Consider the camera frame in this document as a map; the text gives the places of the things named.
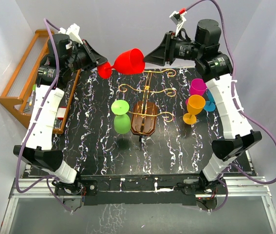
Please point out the orange plastic wine glass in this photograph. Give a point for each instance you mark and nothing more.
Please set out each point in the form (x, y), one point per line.
(194, 106)

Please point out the red plastic wine glass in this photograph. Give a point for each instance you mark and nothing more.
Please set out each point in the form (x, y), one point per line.
(130, 62)

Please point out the green plastic wine glass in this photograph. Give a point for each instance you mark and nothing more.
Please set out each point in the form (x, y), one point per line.
(122, 122)

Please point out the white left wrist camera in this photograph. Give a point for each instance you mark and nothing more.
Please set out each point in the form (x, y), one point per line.
(72, 32)

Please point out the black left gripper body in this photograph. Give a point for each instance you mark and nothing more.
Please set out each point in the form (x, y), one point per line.
(80, 59)

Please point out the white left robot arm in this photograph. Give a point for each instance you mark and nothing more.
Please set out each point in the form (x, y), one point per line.
(36, 148)

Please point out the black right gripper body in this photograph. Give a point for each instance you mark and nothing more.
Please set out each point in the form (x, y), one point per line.
(187, 51)

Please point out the green capped marker pen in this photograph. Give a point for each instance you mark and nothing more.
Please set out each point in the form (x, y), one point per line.
(32, 95)

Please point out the orange wooden shelf rack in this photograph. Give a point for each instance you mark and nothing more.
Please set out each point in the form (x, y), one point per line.
(18, 89)

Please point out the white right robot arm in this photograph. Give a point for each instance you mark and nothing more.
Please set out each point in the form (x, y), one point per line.
(238, 134)

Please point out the magenta plastic wine glass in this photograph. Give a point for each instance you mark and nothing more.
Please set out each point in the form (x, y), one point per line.
(196, 91)

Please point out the gold wire wine glass rack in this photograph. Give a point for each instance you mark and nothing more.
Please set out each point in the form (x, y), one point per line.
(145, 113)

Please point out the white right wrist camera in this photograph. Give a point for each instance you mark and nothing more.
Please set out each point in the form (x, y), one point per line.
(179, 19)

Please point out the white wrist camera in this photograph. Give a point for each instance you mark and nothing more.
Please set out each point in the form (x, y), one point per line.
(72, 32)
(179, 19)

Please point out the blue plastic wine glass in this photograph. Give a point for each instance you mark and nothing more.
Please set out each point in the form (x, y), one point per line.
(210, 103)

